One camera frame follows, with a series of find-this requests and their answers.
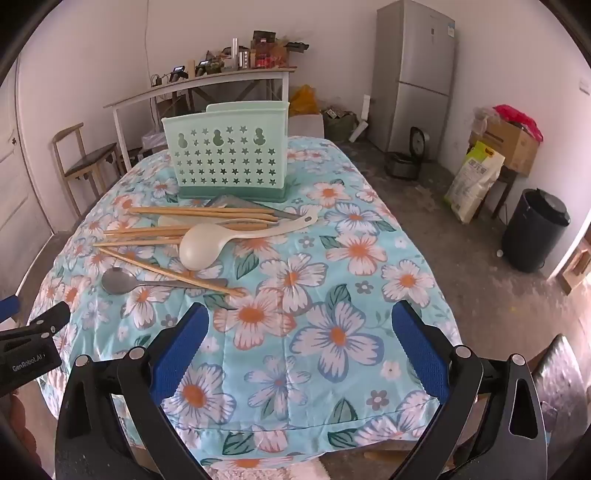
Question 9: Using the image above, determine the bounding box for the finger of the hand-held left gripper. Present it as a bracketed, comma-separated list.
[0, 302, 72, 345]
[0, 295, 21, 326]

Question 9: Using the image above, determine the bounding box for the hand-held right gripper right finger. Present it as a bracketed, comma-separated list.
[390, 300, 550, 480]

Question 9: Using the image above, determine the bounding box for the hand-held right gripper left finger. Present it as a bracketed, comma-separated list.
[55, 302, 213, 480]

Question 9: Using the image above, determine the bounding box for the metal spoon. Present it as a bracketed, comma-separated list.
[101, 267, 230, 296]

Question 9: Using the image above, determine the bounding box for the white plastic ladle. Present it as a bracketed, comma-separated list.
[178, 205, 321, 271]

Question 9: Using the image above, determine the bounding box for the bunch of wooden chopsticks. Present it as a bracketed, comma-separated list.
[93, 206, 284, 297]

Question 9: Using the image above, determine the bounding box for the metal spatula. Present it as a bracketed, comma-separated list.
[204, 194, 306, 221]

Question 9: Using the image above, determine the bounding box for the green plastic utensil holder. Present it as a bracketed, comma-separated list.
[161, 102, 291, 203]

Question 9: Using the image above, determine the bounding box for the floral blue tablecloth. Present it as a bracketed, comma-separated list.
[28, 136, 462, 472]

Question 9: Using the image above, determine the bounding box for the white wooden door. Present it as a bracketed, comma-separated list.
[0, 60, 55, 296]

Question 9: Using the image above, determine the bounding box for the black trash bin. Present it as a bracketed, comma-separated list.
[502, 188, 571, 274]

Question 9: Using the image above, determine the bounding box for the wooden chair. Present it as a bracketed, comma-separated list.
[52, 122, 122, 217]

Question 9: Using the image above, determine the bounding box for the white and yellow rice sack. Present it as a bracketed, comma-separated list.
[444, 141, 506, 224]

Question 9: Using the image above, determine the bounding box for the rice cooker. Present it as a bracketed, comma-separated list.
[385, 127, 432, 181]

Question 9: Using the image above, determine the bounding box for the wooden stool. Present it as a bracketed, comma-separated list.
[490, 165, 519, 221]

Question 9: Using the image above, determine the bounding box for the brown cardboard box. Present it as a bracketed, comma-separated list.
[468, 117, 539, 176]

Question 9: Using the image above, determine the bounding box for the dark green bag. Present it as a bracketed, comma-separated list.
[322, 107, 360, 141]

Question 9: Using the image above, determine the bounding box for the red plastic bag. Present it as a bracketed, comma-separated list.
[493, 104, 544, 141]

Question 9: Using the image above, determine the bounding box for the white cardboard box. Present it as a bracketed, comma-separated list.
[288, 113, 325, 138]

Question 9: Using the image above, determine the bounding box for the long white table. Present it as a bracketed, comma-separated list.
[104, 66, 298, 174]

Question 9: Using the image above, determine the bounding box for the yellow plastic bag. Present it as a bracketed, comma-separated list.
[290, 85, 319, 116]

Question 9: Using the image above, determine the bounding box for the grey refrigerator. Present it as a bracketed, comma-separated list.
[368, 0, 458, 160]

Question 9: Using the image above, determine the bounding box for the clear bottle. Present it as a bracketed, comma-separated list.
[230, 38, 251, 70]

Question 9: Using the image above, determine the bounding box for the pile of snack packages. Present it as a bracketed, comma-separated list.
[252, 30, 308, 69]

